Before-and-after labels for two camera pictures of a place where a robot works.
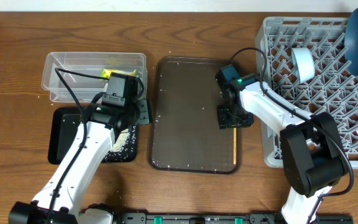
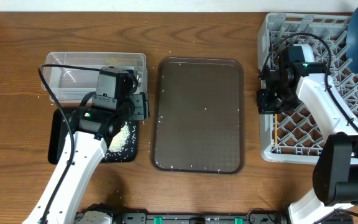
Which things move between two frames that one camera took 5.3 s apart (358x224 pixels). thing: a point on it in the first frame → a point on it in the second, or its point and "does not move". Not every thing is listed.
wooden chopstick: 235,145 → 276,130
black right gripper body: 236,117 → 279,101
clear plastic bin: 86,89 does not move
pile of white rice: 120,141 does not move
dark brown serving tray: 183,133 does not move
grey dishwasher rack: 304,65 does not move
